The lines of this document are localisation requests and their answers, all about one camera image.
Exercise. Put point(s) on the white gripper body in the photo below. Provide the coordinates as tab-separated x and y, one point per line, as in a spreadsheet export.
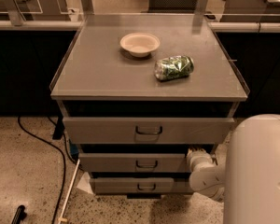
196	160

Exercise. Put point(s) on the grey drawer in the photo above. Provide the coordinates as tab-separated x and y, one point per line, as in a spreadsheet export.
134	163
131	185
147	130

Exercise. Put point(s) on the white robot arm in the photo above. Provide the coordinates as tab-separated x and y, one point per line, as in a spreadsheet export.
249	180

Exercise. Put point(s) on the grey drawer cabinet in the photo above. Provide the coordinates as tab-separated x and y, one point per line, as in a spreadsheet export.
99	79

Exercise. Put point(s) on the grey top drawer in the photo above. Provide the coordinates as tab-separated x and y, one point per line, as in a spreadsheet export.
147	130

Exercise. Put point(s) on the grey bottom drawer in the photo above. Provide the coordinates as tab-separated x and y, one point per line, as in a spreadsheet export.
131	185

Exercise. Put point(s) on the crushed green soda can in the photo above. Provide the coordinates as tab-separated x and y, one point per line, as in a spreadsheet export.
173	67

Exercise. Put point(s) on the white paper bowl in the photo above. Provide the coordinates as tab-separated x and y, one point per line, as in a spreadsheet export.
140	44

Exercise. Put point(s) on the white stick on floor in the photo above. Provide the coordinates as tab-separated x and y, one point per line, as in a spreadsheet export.
61	219

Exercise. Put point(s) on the background desk right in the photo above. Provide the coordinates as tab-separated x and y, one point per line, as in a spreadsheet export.
251	11

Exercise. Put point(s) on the background desk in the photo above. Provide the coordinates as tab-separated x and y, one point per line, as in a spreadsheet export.
38	10
251	11

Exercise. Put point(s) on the black object on floor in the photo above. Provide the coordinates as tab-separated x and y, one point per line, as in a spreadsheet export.
20	215

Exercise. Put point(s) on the background desk left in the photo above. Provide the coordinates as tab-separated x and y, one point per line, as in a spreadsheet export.
38	10

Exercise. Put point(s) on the grey post right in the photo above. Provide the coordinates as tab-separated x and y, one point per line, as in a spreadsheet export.
197	22

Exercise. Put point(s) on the grey post left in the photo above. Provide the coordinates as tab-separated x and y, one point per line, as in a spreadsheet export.
13	12

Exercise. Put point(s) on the white horizontal rail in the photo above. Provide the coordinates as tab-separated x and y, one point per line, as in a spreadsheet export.
222	27

